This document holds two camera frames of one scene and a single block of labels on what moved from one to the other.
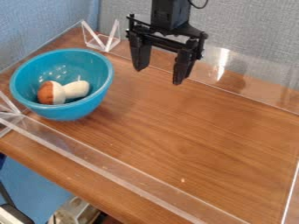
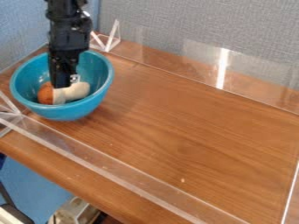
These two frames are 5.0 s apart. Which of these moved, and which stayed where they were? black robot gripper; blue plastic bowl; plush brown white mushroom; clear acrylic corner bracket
Moved: black robot gripper
Stayed: blue plastic bowl; clear acrylic corner bracket; plush brown white mushroom
